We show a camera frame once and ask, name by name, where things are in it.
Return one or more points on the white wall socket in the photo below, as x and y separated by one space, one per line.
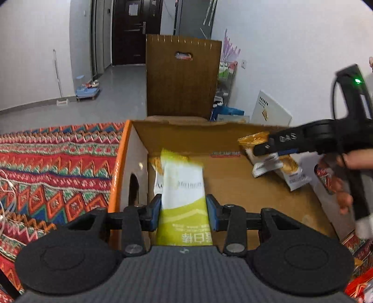
244 64

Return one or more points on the green white snack packet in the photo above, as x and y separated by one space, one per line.
182 189

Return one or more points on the white mop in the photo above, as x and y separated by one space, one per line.
59 87

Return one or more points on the white gold cracker packet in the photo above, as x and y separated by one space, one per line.
291 172

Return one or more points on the red snack packet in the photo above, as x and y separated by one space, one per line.
322 174

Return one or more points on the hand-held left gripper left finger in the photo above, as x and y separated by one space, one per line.
156 213

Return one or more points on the purple wall decoration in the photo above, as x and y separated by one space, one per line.
231 46

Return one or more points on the dark entrance door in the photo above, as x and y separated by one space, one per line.
131 38

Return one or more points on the blue pet feeding table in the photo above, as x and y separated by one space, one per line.
86 92

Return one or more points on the blue plastic bag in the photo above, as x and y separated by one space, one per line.
228 112

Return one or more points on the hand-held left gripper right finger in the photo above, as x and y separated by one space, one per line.
211 214

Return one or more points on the white flat carton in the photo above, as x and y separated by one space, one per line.
274 112

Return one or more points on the white yellow snack packet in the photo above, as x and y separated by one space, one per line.
156 174

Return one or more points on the white paper notice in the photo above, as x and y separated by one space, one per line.
133 9

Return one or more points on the metal storage rack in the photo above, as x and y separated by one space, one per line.
227 81

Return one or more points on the orange white cardboard box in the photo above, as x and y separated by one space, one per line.
227 180

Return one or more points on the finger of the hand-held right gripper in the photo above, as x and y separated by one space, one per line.
284 139

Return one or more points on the red patterned blanket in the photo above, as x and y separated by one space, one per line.
58 174

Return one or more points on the person's right hand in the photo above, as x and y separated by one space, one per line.
361 160

